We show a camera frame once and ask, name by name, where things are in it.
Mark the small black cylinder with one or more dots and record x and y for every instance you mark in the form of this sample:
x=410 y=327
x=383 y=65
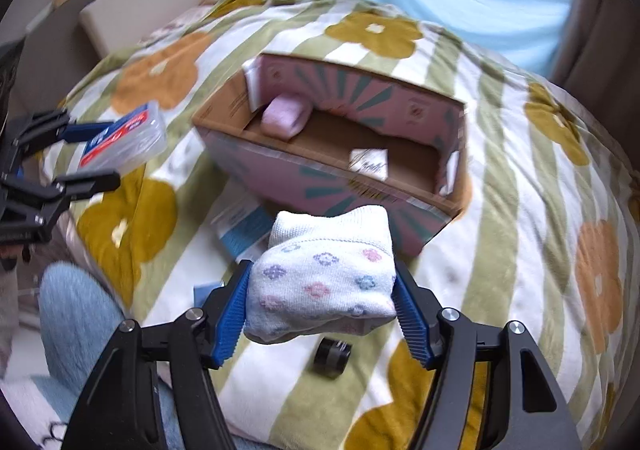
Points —
x=332 y=352

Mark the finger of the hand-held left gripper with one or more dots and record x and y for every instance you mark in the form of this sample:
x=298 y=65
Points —
x=82 y=132
x=75 y=186

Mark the clear plastic case red label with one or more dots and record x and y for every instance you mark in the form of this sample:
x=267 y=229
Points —
x=125 y=137

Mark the beige curtain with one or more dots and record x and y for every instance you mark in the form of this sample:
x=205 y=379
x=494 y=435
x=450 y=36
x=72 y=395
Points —
x=597 y=14

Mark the person's leg in jeans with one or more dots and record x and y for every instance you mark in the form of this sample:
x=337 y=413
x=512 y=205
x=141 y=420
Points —
x=82 y=330

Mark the pink folded sock bundle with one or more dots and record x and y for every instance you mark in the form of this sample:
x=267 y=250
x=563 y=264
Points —
x=285 y=115

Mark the pink cardboard box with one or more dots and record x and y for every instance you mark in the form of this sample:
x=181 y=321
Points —
x=345 y=164

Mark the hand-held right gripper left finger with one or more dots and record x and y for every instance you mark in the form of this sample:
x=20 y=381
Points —
x=233 y=310

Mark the white paper slip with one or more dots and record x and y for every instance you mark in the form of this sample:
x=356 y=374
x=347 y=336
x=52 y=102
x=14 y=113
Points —
x=369 y=162

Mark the blue and white packet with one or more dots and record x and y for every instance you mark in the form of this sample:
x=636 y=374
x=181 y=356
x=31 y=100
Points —
x=240 y=225

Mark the white flower-print sock bundle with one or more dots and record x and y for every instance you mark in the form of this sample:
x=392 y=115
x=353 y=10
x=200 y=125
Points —
x=322 y=280

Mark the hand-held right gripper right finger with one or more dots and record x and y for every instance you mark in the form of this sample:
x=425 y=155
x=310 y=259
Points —
x=411 y=317

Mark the floral striped blanket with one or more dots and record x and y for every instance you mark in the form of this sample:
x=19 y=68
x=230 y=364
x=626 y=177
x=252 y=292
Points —
x=525 y=230

